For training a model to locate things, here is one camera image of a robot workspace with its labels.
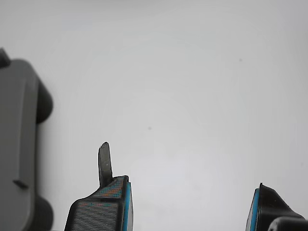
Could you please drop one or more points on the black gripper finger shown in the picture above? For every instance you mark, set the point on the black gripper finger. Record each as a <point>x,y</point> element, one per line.
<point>96,216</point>
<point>264,211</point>

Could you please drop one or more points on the light gray plastic box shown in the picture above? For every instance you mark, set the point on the light gray plastic box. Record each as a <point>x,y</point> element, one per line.
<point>14,120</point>

